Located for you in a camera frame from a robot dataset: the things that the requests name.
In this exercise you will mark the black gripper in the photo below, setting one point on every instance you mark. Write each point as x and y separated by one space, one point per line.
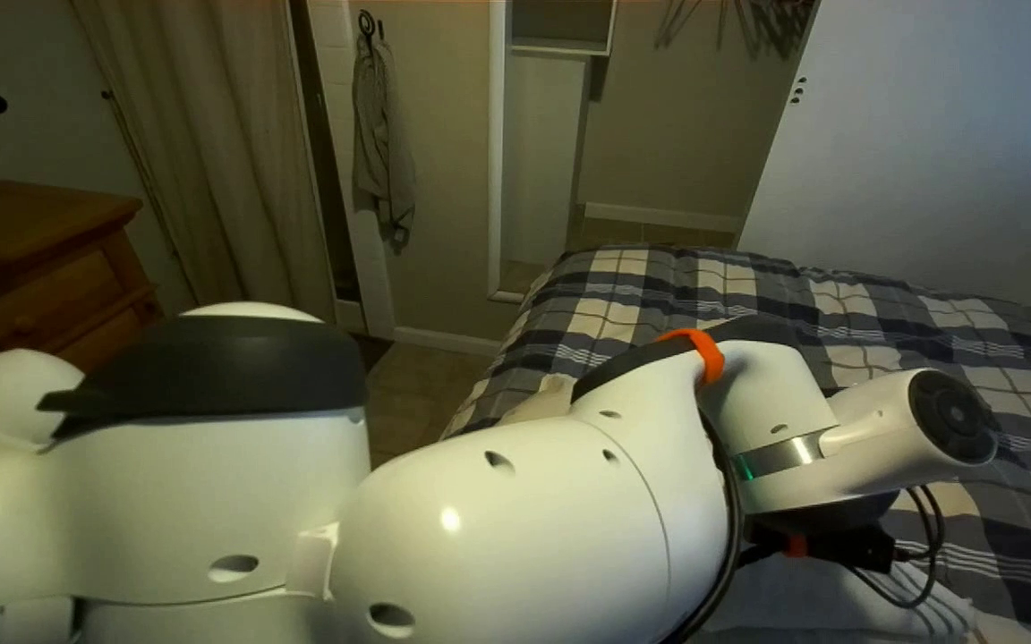
824 541

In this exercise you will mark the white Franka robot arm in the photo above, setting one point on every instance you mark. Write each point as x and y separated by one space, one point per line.
482 523

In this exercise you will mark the plaid bed comforter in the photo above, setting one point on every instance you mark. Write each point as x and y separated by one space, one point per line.
874 310

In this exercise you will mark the clothes hangers bundle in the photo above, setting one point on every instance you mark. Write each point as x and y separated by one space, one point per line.
754 21

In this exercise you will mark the grey hanging garment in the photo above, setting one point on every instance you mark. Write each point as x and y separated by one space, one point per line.
383 129

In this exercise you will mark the beige curtain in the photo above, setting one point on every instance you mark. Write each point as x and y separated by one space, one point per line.
217 129

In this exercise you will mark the wooden dresser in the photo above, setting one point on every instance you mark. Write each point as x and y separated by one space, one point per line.
26 263

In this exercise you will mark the white door frame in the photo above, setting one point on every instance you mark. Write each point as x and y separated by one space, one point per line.
497 144

